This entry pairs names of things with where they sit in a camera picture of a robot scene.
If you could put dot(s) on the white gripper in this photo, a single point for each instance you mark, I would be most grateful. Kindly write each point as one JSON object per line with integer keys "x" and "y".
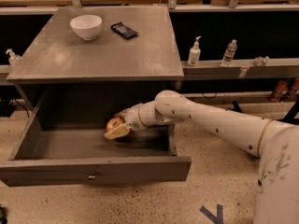
{"x": 133, "y": 117}

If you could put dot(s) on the red apple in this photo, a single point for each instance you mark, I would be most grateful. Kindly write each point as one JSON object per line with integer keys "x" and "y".
{"x": 113, "y": 122}

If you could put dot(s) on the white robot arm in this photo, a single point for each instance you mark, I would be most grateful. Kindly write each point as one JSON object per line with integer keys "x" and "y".
{"x": 274, "y": 142}

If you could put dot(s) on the open grey top drawer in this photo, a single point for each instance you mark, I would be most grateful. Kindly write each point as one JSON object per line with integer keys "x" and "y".
{"x": 63, "y": 143}

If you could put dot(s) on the grey cabinet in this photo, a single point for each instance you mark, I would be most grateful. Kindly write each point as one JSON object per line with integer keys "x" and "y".
{"x": 111, "y": 70}

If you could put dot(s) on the white pump lotion bottle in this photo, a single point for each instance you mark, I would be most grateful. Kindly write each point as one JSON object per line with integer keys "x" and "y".
{"x": 194, "y": 53}

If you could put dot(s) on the white ceramic bowl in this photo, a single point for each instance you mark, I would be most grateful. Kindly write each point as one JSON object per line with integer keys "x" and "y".
{"x": 87, "y": 27}

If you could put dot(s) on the clear pump sanitizer bottle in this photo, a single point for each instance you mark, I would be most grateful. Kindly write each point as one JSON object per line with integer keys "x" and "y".
{"x": 12, "y": 57}

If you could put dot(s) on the blue tape floor mark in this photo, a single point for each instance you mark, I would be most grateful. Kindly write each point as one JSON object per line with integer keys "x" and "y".
{"x": 214, "y": 218}

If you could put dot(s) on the clear plastic water bottle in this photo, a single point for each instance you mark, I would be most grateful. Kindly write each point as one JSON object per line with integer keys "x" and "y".
{"x": 229, "y": 53}

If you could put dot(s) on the crumpled clear plastic wrapper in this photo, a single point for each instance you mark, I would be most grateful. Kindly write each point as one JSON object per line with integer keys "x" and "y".
{"x": 261, "y": 61}

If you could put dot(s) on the orange bottles under shelf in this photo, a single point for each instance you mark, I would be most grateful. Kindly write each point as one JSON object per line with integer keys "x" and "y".
{"x": 285, "y": 90}

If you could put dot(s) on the black metal stand base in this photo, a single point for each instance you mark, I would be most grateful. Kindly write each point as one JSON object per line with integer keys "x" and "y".
{"x": 290, "y": 117}

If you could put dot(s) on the grey wall shelf rail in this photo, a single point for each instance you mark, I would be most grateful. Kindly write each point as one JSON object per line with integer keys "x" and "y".
{"x": 242, "y": 69}

